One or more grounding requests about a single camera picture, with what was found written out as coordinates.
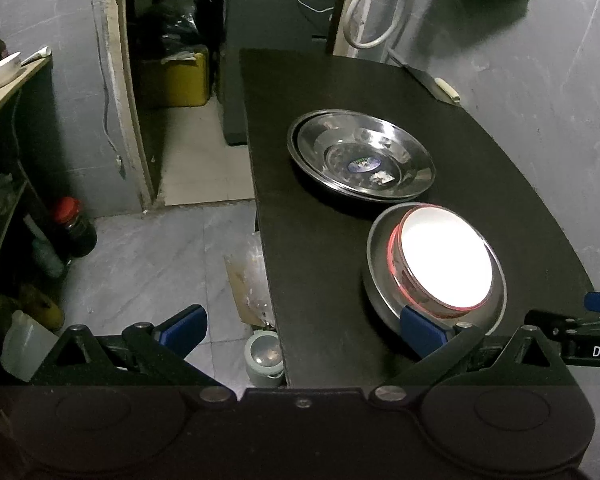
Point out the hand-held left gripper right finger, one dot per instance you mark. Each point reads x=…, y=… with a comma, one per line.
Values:
x=420, y=327

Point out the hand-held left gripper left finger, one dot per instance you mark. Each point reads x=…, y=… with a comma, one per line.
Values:
x=182, y=325

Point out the small white bowl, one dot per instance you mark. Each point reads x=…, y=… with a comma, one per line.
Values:
x=445, y=260

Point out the large white bowl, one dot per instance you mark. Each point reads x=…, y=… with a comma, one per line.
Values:
x=393, y=255

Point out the steel plate with blue sticker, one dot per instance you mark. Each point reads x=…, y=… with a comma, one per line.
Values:
x=330, y=135

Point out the plain steel plate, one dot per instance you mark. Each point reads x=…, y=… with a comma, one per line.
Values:
x=291, y=140

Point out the cardboard piece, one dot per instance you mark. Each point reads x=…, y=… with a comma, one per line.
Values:
x=250, y=285

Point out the white cup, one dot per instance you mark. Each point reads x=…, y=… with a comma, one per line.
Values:
x=264, y=355

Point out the dark jar with red cap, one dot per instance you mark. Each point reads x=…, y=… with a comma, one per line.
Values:
x=75, y=235

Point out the yellow container on shelf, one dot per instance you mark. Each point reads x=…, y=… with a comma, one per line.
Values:
x=40, y=310

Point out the green bottle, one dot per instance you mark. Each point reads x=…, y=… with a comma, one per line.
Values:
x=47, y=260

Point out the white plastic jug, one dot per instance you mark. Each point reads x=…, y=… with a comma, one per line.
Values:
x=25, y=347

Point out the yellow plastic canister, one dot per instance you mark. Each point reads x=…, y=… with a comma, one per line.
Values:
x=180, y=82

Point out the kitchen cleaver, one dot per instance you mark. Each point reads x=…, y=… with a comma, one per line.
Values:
x=422, y=80

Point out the black plastic bag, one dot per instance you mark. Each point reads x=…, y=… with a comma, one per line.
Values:
x=177, y=25

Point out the white tube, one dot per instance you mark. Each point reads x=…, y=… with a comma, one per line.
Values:
x=37, y=55

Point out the white bowl with foot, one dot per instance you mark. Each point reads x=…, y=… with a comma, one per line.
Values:
x=2, y=69

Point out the black cabinet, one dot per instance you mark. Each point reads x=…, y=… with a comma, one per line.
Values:
x=270, y=20

